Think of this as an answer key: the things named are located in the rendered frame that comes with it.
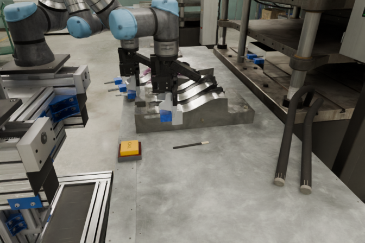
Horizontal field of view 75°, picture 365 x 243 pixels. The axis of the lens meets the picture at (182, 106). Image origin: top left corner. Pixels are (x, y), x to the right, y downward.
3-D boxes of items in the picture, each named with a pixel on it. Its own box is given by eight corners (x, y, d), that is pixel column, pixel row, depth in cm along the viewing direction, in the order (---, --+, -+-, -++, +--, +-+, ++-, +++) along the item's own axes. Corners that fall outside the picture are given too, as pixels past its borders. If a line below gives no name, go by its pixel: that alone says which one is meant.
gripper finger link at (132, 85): (127, 96, 106) (125, 76, 104) (140, 95, 107) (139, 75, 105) (126, 98, 104) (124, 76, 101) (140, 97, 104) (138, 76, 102)
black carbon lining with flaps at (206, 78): (149, 110, 100) (148, 89, 96) (148, 94, 114) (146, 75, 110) (230, 104, 105) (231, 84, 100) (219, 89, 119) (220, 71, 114)
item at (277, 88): (285, 124, 117) (288, 111, 114) (213, 53, 231) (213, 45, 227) (429, 111, 129) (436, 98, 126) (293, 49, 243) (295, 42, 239)
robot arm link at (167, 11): (143, -1, 67) (169, -2, 71) (146, 38, 72) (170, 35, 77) (157, 0, 61) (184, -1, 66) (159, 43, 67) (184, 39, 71)
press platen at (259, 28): (294, 98, 109) (303, 61, 101) (215, 38, 222) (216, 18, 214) (446, 87, 121) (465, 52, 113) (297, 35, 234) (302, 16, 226)
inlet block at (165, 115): (144, 127, 82) (143, 114, 79) (144, 120, 86) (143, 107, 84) (182, 124, 84) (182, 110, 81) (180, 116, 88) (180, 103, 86)
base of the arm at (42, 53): (8, 67, 97) (-1, 42, 92) (25, 56, 110) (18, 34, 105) (47, 65, 98) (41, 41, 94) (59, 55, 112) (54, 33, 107)
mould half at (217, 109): (136, 133, 97) (133, 104, 91) (136, 104, 120) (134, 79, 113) (253, 123, 104) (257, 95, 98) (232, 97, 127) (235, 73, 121)
